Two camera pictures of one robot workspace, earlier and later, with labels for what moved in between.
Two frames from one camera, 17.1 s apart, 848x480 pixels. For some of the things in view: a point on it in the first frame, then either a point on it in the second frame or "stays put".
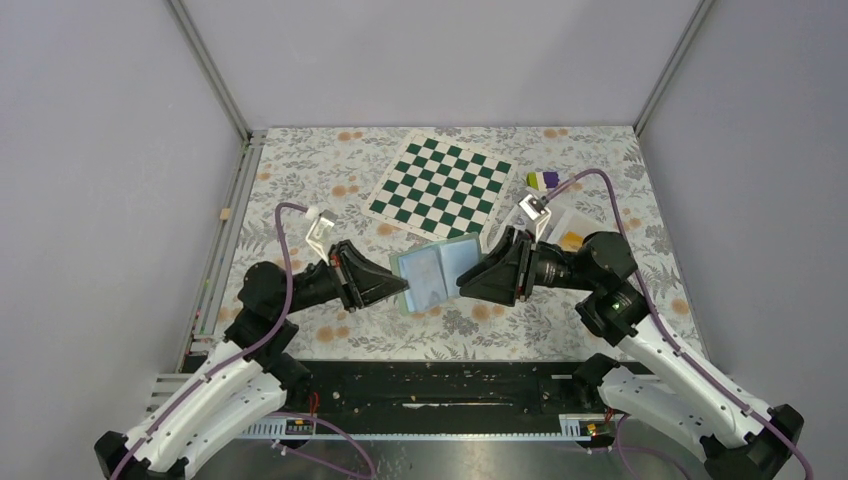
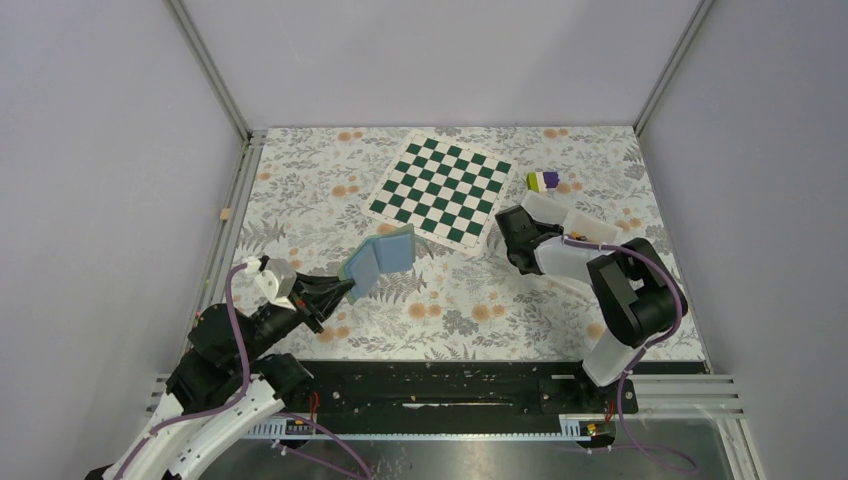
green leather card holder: (432, 269) to (391, 251)
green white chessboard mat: (443, 190) stays put
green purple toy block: (542, 180) stays put
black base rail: (436, 387) stays put
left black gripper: (388, 282) to (323, 296)
